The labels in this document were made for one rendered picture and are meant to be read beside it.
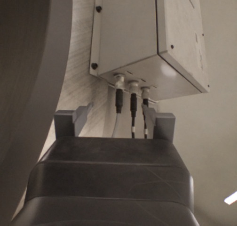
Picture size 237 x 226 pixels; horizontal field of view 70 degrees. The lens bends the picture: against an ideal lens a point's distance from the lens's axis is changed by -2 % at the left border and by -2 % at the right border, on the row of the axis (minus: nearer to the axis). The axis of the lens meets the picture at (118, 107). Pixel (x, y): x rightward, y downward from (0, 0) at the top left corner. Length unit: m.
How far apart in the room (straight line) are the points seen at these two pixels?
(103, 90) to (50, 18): 0.13
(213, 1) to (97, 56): 2.66
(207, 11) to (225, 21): 0.28
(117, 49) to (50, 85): 0.13
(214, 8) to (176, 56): 2.67
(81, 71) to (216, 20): 2.72
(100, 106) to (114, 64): 0.07
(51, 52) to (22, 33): 0.09
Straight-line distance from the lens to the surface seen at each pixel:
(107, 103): 0.28
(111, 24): 0.30
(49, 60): 0.18
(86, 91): 0.25
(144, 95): 0.31
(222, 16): 2.90
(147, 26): 0.25
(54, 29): 0.19
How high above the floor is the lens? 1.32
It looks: 44 degrees up
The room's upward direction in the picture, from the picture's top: 44 degrees clockwise
